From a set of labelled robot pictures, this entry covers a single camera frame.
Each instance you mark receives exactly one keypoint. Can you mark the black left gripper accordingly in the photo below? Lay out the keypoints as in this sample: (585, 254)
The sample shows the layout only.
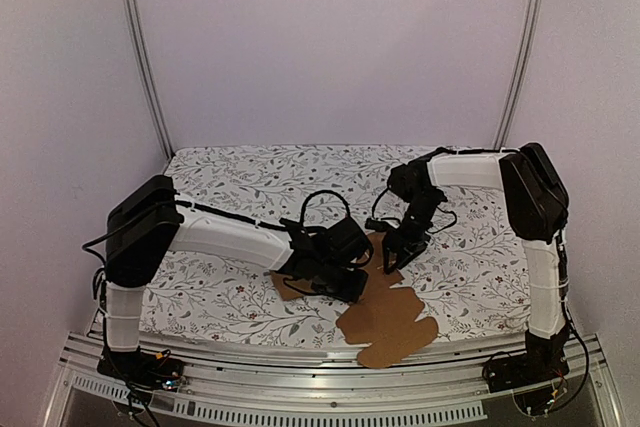
(352, 295)

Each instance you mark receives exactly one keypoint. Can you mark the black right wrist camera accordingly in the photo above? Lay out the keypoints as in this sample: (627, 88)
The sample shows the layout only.
(409, 180)

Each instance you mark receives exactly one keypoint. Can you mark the aluminium front rail base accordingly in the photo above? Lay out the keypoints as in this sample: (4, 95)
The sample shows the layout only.
(246, 385)

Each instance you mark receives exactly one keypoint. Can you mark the brown cardboard box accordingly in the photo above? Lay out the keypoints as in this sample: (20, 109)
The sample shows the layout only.
(387, 320)

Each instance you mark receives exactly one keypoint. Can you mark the floral patterned table mat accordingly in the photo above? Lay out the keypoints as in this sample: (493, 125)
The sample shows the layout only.
(473, 276)

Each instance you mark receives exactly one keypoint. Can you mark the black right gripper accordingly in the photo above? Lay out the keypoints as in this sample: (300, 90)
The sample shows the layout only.
(406, 242)

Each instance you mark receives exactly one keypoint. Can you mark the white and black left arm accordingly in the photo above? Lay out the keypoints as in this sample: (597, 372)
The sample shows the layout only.
(155, 219)

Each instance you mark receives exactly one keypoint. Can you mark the right aluminium frame post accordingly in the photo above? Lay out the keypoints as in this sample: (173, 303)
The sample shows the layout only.
(532, 12)

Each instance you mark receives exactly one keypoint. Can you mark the aluminium frame post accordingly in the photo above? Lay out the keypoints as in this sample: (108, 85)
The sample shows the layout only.
(148, 84)
(532, 12)

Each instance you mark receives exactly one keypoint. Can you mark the left aluminium frame post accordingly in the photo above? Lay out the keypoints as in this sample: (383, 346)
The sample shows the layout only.
(148, 84)

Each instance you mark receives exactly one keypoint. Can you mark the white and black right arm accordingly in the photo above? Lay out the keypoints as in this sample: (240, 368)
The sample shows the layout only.
(537, 210)

